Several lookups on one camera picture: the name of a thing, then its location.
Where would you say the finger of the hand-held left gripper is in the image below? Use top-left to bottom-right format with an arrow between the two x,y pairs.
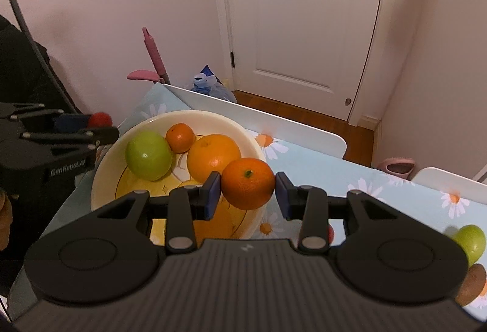
0,102 -> 92,131
21,125 -> 120,152

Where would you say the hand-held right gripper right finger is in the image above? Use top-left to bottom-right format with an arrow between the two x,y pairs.
275,171 -> 409,254

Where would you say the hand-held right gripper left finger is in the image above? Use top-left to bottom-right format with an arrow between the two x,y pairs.
82,171 -> 222,254

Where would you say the small tangerine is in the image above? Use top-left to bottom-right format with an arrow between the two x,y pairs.
165,123 -> 196,154
221,157 -> 275,211

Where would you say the large orange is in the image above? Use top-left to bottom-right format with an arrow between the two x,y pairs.
186,133 -> 242,183

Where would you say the cream oval dish yellow print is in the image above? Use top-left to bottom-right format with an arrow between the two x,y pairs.
91,110 -> 267,241

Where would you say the big green apple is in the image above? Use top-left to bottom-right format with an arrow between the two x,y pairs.
126,131 -> 173,181

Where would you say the person's left hand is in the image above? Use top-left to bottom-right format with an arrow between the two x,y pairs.
0,189 -> 13,251

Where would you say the light blue daisy tablecloth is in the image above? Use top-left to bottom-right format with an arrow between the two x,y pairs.
8,83 -> 487,321

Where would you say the dark cloth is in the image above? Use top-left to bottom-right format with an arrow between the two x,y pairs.
0,14 -> 82,115

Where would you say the white chair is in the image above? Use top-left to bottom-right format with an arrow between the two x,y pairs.
162,84 -> 348,158
410,167 -> 487,190

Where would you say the pink kids scooter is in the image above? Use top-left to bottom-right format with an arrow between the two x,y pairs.
127,26 -> 172,85

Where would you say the grey tube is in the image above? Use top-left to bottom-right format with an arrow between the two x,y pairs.
0,0 -> 82,115

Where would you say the pink slipper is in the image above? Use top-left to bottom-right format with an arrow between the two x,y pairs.
375,158 -> 416,179

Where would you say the white panel door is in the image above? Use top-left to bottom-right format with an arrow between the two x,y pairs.
211,0 -> 396,127

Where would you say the small green apple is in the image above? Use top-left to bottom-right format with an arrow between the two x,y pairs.
451,224 -> 486,268

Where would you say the brown kiwi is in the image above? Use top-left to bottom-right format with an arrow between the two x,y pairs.
454,263 -> 487,308

